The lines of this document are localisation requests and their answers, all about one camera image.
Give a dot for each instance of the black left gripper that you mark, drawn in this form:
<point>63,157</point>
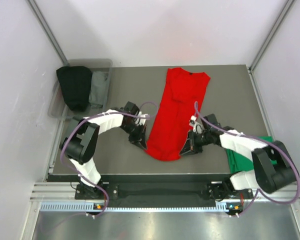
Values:
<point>139,139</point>

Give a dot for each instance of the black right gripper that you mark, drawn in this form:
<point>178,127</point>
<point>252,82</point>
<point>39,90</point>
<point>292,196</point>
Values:
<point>187,149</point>

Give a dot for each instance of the red t shirt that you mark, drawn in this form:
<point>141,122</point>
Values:
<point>171,125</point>

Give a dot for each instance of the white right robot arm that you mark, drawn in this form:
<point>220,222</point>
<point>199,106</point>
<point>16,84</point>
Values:
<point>271,170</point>

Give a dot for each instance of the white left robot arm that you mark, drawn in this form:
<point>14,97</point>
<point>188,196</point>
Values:
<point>80,141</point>

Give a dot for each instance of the green folded t shirt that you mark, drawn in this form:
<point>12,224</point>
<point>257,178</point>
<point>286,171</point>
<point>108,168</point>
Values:
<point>238,162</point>

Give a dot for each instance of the grey t shirt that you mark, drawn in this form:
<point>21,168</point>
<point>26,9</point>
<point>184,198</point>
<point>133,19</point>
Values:
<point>98,89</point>

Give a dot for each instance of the black t shirt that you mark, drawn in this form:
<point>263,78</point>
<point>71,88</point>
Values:
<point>75,84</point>

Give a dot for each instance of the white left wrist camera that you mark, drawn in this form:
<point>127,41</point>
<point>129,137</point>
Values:
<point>141,118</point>

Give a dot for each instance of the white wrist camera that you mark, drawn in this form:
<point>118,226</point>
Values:
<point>141,118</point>
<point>196,126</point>

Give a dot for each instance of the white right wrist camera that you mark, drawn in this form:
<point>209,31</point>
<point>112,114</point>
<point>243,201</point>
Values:
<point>196,126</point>

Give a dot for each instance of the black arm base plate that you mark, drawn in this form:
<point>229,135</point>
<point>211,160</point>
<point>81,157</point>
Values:
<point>205,186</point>

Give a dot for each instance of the aluminium frame rail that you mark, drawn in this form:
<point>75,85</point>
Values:
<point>63,191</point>

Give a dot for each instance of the slotted grey cable duct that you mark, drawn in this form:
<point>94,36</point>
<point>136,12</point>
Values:
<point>92,207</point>

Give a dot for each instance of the left aluminium corner post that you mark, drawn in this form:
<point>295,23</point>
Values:
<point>47,30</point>

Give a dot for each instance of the aluminium corner post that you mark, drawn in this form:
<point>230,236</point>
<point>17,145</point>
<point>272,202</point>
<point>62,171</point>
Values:
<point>279,20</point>
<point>47,30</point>

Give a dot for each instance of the right aluminium corner post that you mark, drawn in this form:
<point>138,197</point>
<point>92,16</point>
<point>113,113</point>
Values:
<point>279,20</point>

